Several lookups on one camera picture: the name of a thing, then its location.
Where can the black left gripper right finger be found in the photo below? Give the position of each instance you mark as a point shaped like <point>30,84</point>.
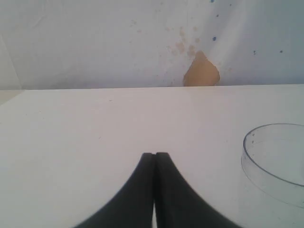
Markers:
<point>177,205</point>

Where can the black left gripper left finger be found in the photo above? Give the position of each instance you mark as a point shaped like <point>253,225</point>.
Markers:
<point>132,206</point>

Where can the clear plastic shaker cup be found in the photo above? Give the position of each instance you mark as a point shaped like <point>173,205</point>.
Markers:
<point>273,160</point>

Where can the white backdrop sheet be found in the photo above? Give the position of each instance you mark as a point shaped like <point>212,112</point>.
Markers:
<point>60,44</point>

